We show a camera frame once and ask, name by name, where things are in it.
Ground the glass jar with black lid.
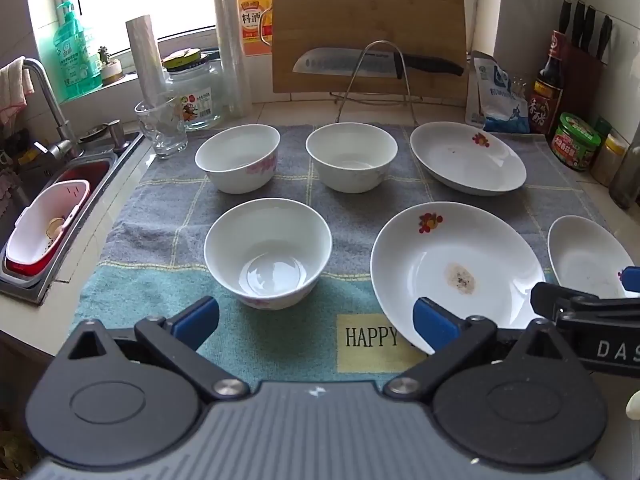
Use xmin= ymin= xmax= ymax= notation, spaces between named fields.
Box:
xmin=162 ymin=50 xmax=226 ymax=131

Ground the large plastic wrap roll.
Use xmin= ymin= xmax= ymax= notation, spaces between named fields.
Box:
xmin=211 ymin=0 xmax=253 ymax=118

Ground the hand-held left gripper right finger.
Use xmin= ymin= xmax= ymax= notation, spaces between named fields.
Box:
xmin=382 ymin=297 xmax=586 ymax=403

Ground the red basin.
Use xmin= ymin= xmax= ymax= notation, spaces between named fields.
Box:
xmin=4 ymin=157 xmax=113 ymax=277

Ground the white and blue salt bag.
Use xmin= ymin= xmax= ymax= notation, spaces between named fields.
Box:
xmin=465 ymin=51 xmax=532 ymax=134

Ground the white floral plate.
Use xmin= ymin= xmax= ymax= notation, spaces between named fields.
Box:
xmin=547 ymin=215 xmax=637 ymax=301
xmin=370 ymin=202 xmax=546 ymax=356
xmin=410 ymin=121 xmax=528 ymax=196

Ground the glass bottle with red cap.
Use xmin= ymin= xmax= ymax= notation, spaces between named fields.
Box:
xmin=609 ymin=132 xmax=640 ymax=209

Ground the wooden cutting board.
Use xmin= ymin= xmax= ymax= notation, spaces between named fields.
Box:
xmin=271 ymin=0 xmax=467 ymax=95

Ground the dark vinegar bottle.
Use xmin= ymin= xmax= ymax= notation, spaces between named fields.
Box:
xmin=529 ymin=30 xmax=566 ymax=133

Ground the white floral bowl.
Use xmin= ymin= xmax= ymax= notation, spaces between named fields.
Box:
xmin=305 ymin=122 xmax=399 ymax=194
xmin=194 ymin=123 xmax=281 ymax=195
xmin=204 ymin=198 xmax=334 ymax=311

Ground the black handled kitchen knife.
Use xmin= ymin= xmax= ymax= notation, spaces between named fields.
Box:
xmin=292 ymin=47 xmax=465 ymax=81

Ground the clear glass cup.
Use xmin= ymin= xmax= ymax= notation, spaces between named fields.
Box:
xmin=134 ymin=95 xmax=188 ymax=160

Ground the green lidded sauce jar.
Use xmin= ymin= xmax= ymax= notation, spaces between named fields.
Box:
xmin=552 ymin=112 xmax=602 ymax=172

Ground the white strainer basket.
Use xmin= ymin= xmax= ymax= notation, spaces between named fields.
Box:
xmin=6 ymin=179 xmax=92 ymax=268

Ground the small plastic wrap roll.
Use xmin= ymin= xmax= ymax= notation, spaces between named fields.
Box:
xmin=125 ymin=15 xmax=168 ymax=111

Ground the orange cooking liquid jug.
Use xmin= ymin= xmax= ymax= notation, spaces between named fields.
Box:
xmin=236 ymin=0 xmax=276 ymax=56

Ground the pink cloth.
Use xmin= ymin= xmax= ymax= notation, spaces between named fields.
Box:
xmin=0 ymin=56 xmax=36 ymax=123

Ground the grey and teal checked towel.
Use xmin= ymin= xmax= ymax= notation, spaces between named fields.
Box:
xmin=70 ymin=122 xmax=601 ymax=376

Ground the black knife handle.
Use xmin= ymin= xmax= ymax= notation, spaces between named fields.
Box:
xmin=596 ymin=15 xmax=613 ymax=63
xmin=557 ymin=0 xmax=572 ymax=46
xmin=582 ymin=6 xmax=597 ymax=53
xmin=571 ymin=1 xmax=586 ymax=51

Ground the metal faucet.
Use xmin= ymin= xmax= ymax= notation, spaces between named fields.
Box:
xmin=22 ymin=58 xmax=81 ymax=161

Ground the dark red knife block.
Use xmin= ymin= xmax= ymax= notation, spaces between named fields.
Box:
xmin=560 ymin=42 xmax=608 ymax=123

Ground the small figurine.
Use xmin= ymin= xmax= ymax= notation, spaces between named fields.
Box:
xmin=97 ymin=46 xmax=126 ymax=86

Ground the metal wire rack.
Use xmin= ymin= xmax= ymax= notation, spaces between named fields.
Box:
xmin=330 ymin=40 xmax=421 ymax=126

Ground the green detergent bottle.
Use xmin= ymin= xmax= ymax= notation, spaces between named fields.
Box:
xmin=52 ymin=0 xmax=103 ymax=102

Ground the steel sink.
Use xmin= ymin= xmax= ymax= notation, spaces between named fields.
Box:
xmin=0 ymin=120 xmax=146 ymax=306

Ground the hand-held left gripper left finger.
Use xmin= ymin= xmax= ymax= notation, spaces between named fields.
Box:
xmin=65 ymin=296 xmax=251 ymax=401

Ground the yellow lidded spice jar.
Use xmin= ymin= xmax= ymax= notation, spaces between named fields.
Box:
xmin=590 ymin=130 xmax=630 ymax=186

